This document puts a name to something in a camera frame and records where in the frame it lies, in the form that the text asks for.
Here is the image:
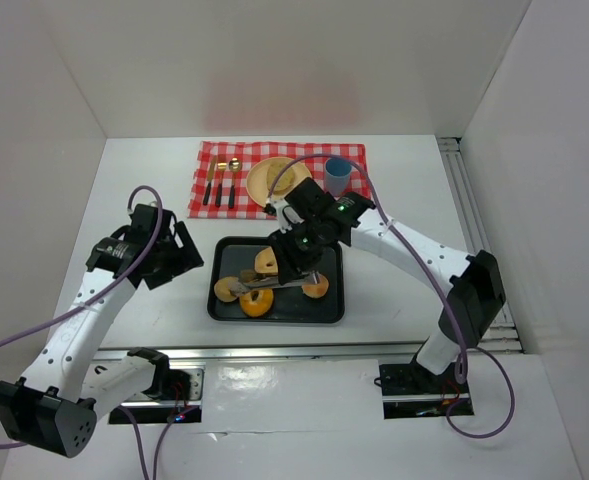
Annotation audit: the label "aluminium rail front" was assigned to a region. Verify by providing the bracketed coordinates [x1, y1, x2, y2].
[81, 341, 428, 362]

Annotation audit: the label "metal tongs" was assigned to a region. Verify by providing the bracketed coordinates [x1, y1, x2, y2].
[227, 270, 321, 297]

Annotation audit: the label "red checkered cloth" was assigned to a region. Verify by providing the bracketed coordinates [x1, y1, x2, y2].
[188, 141, 368, 220]

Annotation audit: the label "black baking tray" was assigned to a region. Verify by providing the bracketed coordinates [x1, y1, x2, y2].
[207, 236, 345, 324]

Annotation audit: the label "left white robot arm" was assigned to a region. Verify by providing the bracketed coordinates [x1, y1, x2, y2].
[0, 204, 203, 458]

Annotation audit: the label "aluminium rail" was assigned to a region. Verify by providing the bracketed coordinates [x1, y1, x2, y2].
[81, 341, 428, 362]
[436, 136, 523, 354]

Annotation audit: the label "blue cup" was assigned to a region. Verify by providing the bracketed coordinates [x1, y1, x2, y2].
[324, 157, 352, 197]

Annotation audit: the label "speckled oval bread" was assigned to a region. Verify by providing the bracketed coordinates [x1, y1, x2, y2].
[266, 157, 296, 194]

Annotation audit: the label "beige plate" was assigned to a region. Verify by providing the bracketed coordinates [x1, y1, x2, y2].
[246, 157, 312, 207]

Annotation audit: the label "orange glazed donut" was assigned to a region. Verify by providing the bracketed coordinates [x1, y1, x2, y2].
[239, 289, 274, 318]

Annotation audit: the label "gold fork black handle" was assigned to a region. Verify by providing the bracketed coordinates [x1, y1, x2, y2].
[215, 156, 228, 208]

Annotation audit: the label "gold knife black handle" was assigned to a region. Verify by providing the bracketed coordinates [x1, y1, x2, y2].
[202, 156, 218, 206]

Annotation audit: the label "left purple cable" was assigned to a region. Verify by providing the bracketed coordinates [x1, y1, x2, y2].
[0, 185, 198, 480]

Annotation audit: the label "small round muffin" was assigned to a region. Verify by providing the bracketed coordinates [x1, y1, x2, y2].
[213, 276, 241, 303]

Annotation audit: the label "small round bun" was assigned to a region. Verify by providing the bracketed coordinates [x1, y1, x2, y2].
[301, 274, 330, 299]

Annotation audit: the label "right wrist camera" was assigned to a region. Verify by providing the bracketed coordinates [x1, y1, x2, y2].
[263, 198, 302, 233]

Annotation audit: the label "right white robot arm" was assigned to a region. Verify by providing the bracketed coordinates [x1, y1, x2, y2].
[264, 179, 505, 376]

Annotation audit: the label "aluminium rail right side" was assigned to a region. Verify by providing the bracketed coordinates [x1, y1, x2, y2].
[436, 136, 523, 354]

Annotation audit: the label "large pale bagel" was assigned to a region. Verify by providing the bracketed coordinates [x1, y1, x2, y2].
[254, 247, 278, 276]

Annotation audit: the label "gold spoon black handle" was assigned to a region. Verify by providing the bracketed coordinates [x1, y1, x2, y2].
[228, 157, 242, 209]

